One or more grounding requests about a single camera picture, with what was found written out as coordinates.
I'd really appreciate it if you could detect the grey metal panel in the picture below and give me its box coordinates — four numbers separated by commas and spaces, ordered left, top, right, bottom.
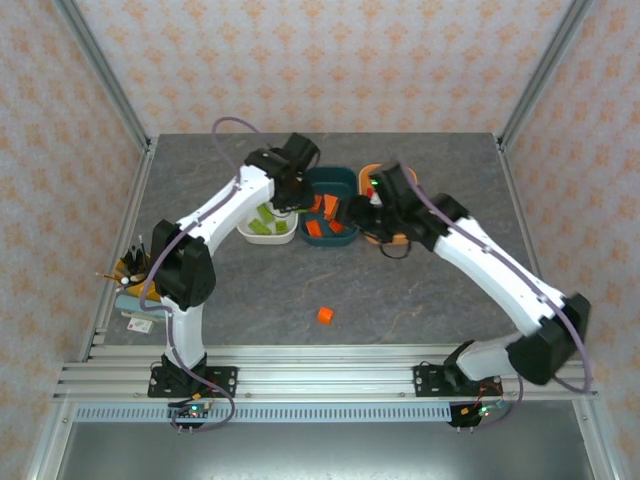
29, 422, 616, 480

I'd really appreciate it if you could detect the teal plastic bin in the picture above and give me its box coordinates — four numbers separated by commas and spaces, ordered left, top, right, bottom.
298, 166, 362, 250

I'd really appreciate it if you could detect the black marker pen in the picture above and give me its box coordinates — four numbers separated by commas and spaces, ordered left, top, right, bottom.
127, 243, 151, 276

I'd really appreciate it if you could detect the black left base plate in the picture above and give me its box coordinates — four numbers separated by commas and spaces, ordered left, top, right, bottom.
147, 365, 240, 399

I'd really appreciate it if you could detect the perforated grey cable duct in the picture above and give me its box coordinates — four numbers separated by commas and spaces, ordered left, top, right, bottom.
73, 405, 454, 425

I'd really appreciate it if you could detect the aluminium upright frame post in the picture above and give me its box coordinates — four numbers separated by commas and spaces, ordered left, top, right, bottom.
497, 0, 599, 151
53, 0, 153, 151

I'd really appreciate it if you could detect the orange plastic bin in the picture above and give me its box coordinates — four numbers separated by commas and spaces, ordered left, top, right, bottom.
357, 163, 419, 247

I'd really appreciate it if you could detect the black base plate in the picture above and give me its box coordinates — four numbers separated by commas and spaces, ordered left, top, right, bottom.
147, 365, 240, 399
412, 364, 504, 399

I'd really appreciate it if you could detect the white card with red mark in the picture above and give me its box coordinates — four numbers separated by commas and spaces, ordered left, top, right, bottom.
122, 315, 155, 334

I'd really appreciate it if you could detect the aluminium side rail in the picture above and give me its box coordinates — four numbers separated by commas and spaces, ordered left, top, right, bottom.
494, 137, 571, 359
79, 137, 159, 361

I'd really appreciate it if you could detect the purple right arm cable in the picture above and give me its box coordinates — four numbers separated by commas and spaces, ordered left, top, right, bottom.
397, 159, 596, 431

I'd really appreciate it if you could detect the white plastic bin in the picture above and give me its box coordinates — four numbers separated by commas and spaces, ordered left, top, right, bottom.
237, 199, 301, 246

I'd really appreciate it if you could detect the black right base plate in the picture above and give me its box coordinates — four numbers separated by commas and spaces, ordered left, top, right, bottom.
412, 364, 504, 399

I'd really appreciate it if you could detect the aluminium front rail beam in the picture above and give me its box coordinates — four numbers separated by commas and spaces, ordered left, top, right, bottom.
52, 343, 600, 402

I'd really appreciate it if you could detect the yellow pencil cup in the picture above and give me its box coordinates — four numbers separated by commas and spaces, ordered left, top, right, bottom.
113, 257, 162, 302

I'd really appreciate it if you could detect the thin black camera cable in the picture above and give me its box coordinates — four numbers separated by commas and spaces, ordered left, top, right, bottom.
378, 239, 412, 260

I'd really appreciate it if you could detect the small circuit board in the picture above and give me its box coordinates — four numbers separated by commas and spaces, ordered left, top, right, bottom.
169, 403, 211, 420
464, 402, 504, 419

